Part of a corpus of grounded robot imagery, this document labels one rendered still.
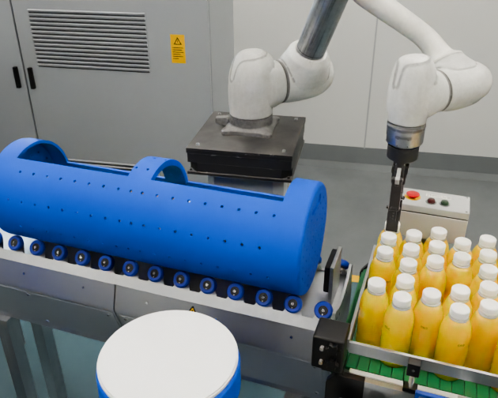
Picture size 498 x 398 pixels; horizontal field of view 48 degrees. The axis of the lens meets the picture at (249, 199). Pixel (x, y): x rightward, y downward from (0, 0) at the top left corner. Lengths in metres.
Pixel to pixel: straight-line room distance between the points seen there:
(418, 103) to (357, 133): 2.99
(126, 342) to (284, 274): 0.38
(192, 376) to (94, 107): 2.35
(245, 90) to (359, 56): 2.30
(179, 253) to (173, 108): 1.79
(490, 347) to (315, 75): 1.08
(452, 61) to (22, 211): 1.15
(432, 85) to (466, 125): 2.99
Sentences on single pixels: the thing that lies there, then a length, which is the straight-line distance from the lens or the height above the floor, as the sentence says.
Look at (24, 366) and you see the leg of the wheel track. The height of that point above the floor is 0.40.
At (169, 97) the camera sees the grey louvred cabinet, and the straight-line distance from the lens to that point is 3.08.
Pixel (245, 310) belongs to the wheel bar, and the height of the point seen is 0.92.
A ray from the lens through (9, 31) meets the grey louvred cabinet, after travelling 3.40.
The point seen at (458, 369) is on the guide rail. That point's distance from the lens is 1.28.
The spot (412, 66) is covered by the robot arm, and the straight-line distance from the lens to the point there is 1.32.
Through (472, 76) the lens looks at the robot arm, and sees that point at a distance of 1.45.
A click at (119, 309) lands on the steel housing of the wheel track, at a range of 1.60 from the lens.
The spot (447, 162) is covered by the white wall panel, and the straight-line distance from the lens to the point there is 4.41.
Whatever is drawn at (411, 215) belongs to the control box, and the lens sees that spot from 1.59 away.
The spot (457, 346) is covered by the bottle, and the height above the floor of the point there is 1.00.
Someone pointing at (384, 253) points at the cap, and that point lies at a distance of 1.39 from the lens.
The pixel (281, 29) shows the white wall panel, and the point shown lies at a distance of 4.15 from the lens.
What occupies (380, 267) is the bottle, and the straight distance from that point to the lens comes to 1.40.
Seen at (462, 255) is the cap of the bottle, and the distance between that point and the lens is 1.43.
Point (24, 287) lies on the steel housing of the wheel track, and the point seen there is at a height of 0.84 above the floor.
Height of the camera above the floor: 1.84
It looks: 28 degrees down
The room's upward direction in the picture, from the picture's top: straight up
